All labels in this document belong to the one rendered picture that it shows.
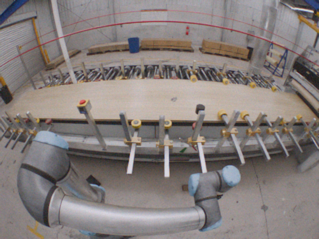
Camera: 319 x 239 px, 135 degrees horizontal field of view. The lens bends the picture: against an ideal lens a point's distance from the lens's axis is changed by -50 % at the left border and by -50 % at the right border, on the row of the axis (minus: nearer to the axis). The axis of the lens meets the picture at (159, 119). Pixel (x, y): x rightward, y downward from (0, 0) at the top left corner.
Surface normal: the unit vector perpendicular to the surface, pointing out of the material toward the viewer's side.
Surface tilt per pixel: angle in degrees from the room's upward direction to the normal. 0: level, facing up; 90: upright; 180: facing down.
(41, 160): 45
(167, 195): 0
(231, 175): 5
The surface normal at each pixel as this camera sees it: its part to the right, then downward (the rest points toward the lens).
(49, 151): 0.81, -0.44
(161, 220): 0.42, -0.68
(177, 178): 0.00, -0.71
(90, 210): 0.39, -0.83
